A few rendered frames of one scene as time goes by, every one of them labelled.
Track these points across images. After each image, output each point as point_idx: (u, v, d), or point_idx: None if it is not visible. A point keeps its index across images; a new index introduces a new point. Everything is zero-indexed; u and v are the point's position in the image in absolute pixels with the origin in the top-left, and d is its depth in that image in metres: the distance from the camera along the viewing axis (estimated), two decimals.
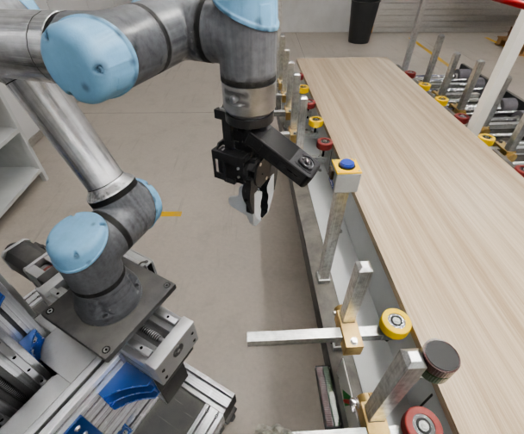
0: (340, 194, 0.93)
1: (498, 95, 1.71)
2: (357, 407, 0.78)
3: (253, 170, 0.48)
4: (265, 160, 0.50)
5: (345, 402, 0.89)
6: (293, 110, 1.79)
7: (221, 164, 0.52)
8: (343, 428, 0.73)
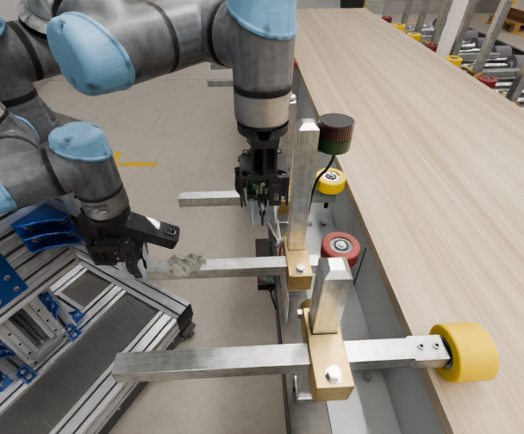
0: None
1: (466, 17, 1.68)
2: (281, 245, 0.75)
3: None
4: None
5: None
6: None
7: (281, 190, 0.47)
8: (262, 257, 0.71)
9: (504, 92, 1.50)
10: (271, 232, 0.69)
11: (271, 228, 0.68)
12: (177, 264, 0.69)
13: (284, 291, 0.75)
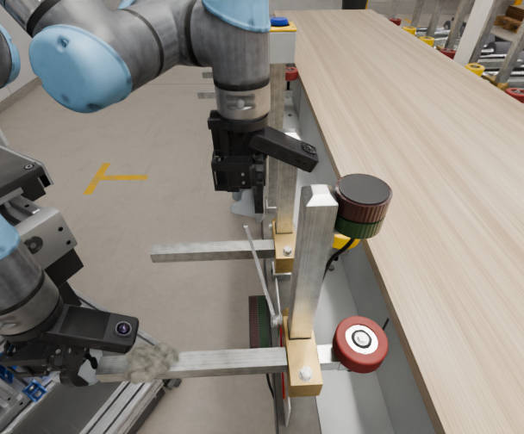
0: (275, 70, 0.73)
1: (488, 21, 1.50)
2: (280, 320, 0.57)
3: (263, 170, 0.48)
4: (265, 158, 0.50)
5: (283, 391, 0.56)
6: None
7: (221, 176, 0.50)
8: (254, 348, 0.53)
9: None
10: (263, 282, 0.58)
11: (263, 275, 0.58)
12: (138, 362, 0.51)
13: (284, 387, 0.57)
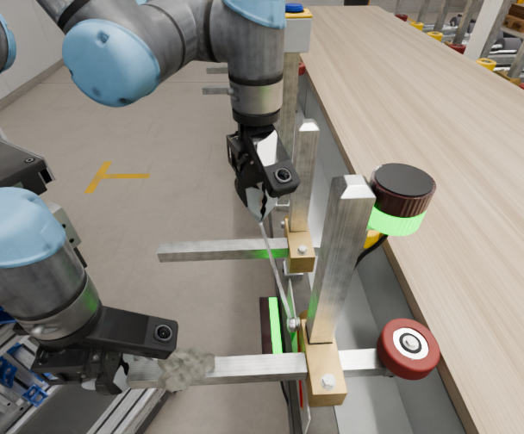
0: (288, 59, 0.69)
1: (500, 15, 1.47)
2: (297, 324, 0.53)
3: (241, 164, 0.49)
4: None
5: (301, 399, 0.53)
6: None
7: None
8: (294, 352, 0.49)
9: None
10: (279, 282, 0.54)
11: (278, 275, 0.55)
12: (171, 368, 0.47)
13: (302, 395, 0.53)
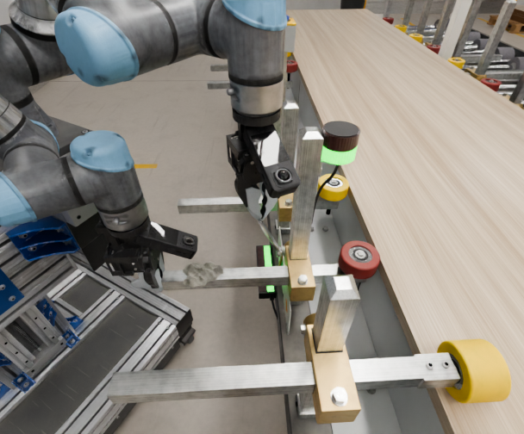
0: None
1: (469, 19, 1.66)
2: (283, 254, 0.74)
3: (242, 164, 0.49)
4: None
5: None
6: None
7: None
8: (280, 266, 0.69)
9: (508, 95, 1.48)
10: (272, 244, 0.67)
11: (272, 239, 0.66)
12: (193, 274, 0.67)
13: (287, 301, 0.73)
